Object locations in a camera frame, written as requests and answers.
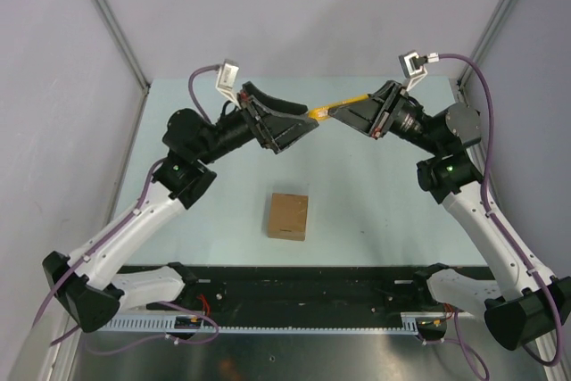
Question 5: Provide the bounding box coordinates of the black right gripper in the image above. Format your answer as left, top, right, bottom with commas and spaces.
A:
328, 80, 443, 156

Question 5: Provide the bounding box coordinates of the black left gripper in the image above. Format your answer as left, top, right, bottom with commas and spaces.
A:
196, 82, 318, 165

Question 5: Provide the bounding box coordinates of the yellow utility knife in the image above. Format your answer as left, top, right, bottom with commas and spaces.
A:
307, 94, 368, 121

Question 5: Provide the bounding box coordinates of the brown cardboard express box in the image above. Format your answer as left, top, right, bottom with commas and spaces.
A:
266, 193, 309, 242

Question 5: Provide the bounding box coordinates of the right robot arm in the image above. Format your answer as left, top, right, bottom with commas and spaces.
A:
328, 80, 570, 351

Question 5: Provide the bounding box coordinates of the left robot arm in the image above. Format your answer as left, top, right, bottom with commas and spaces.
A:
42, 82, 319, 333

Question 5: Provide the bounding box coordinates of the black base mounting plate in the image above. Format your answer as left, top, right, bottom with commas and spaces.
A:
120, 264, 501, 328

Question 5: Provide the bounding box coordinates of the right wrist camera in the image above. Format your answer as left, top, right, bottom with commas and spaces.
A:
398, 51, 440, 91

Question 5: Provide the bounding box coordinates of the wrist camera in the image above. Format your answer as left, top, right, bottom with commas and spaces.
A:
215, 59, 239, 106
398, 51, 440, 91

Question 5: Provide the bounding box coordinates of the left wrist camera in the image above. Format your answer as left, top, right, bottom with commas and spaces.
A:
215, 59, 239, 106

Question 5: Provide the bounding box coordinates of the right aluminium corner post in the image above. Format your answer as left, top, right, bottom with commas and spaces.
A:
469, 0, 517, 65

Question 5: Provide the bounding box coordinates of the aluminium corner post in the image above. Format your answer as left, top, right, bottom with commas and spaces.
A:
469, 0, 517, 65
90, 0, 150, 95

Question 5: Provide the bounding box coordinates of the white slotted cable duct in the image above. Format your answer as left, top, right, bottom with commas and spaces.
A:
99, 311, 418, 335

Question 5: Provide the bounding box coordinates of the left aluminium corner post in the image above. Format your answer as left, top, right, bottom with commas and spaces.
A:
90, 0, 150, 95

